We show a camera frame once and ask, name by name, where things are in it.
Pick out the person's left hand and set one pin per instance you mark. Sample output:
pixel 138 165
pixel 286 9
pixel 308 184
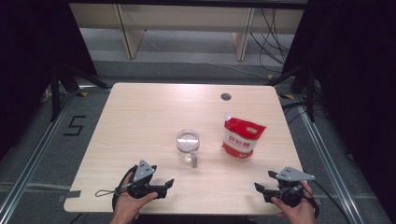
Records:
pixel 126 205

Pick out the aluminium floor rail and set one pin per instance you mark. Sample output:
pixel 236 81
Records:
pixel 327 161
pixel 34 158

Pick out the clear glass jar with lid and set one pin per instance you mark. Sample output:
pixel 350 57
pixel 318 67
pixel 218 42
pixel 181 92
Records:
pixel 187 146

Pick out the grey tape strip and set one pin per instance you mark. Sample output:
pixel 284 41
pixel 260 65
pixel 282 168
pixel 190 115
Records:
pixel 73 194

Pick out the black curtain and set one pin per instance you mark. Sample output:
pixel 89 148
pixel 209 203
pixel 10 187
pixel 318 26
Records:
pixel 25 62
pixel 358 77

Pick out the grey round table grommet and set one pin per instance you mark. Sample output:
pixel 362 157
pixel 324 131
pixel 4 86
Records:
pixel 226 96

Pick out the red and white sugar bag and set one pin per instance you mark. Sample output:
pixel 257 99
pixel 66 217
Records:
pixel 241 137

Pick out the black metal stand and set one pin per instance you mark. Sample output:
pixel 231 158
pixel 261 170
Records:
pixel 55 93
pixel 310 93

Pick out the person's right hand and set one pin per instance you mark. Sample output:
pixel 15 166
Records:
pixel 300 213

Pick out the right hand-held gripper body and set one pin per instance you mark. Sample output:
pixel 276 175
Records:
pixel 292 174

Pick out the light wooden shelf unit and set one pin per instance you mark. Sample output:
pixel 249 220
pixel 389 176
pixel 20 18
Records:
pixel 186 18

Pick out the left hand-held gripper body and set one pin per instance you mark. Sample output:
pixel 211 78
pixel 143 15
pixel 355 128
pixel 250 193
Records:
pixel 144 171

